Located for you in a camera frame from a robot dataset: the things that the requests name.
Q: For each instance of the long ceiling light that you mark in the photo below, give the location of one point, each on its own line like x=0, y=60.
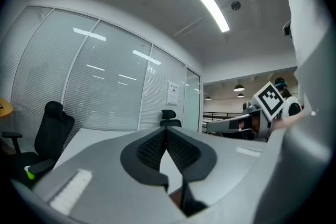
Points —
x=210, y=6

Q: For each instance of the yellow round table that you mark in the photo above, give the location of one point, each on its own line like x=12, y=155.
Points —
x=4, y=108

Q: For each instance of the person's right forearm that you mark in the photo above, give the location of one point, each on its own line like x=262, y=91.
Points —
x=286, y=122

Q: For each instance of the black metal railing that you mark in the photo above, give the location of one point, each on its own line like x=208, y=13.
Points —
x=223, y=113

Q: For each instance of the round ceiling detector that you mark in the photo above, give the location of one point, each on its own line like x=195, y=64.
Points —
x=235, y=5

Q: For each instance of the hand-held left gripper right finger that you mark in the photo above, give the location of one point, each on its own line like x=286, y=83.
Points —
x=225, y=154

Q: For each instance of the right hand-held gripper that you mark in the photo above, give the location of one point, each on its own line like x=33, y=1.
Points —
x=270, y=102

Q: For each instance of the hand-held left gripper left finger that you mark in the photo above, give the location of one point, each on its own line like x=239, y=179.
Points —
x=105, y=165

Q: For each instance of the person's white shirt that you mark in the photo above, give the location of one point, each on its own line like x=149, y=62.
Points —
x=312, y=86

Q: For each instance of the white paper notice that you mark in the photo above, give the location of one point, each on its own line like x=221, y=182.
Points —
x=172, y=93

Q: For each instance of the black office chair with headrest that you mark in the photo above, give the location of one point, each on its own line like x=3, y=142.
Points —
x=170, y=118

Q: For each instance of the green paper cup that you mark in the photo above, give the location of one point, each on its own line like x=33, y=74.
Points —
x=29, y=171

